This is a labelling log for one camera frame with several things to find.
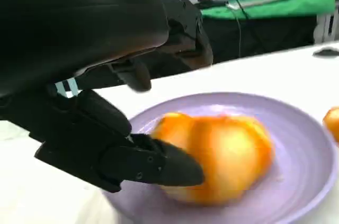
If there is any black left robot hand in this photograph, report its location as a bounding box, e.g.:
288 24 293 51
0 0 214 193

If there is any orange white toy bread roll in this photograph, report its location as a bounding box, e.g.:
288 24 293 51
322 106 339 143
151 111 276 207

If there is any white flat device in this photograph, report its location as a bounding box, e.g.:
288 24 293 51
226 0 267 11

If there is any green cloth on background table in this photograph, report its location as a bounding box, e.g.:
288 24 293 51
200 0 337 20

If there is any lilac plate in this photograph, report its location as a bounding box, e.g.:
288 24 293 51
101 91 337 224

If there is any black hanging cable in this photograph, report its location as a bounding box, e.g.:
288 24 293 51
216 0 251 58

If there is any black table cable hole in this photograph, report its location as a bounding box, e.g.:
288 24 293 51
313 46 339 58

